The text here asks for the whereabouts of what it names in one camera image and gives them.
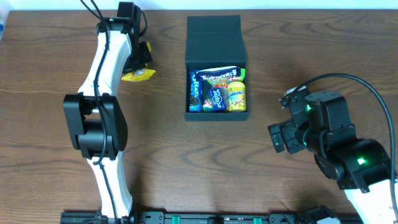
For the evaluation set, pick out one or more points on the dark green box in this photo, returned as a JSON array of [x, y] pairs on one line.
[[213, 41]]

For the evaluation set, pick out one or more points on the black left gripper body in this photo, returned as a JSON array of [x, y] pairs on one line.
[[140, 58]]

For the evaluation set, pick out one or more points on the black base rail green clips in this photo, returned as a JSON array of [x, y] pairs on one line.
[[321, 214]]

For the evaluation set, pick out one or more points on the blue Oreo cookie pack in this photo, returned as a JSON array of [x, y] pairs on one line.
[[196, 93]]

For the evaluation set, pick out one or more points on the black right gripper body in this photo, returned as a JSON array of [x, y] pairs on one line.
[[283, 135]]

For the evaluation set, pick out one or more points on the Dairy Milk chocolate bar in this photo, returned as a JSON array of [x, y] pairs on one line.
[[221, 72]]

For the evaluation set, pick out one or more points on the yellow sunflower seed bag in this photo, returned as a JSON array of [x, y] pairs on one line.
[[145, 73]]

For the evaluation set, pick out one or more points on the Haribo gummy candy bag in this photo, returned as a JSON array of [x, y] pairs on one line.
[[222, 84]]

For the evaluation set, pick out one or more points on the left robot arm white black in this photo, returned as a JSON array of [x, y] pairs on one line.
[[96, 124]]

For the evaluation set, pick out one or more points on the yellow round gum container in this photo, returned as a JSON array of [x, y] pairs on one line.
[[236, 97]]

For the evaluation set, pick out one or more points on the blue Eclipse mint pack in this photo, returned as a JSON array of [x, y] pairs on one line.
[[217, 100]]

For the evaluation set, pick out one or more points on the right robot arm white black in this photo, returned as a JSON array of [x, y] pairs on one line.
[[361, 168]]

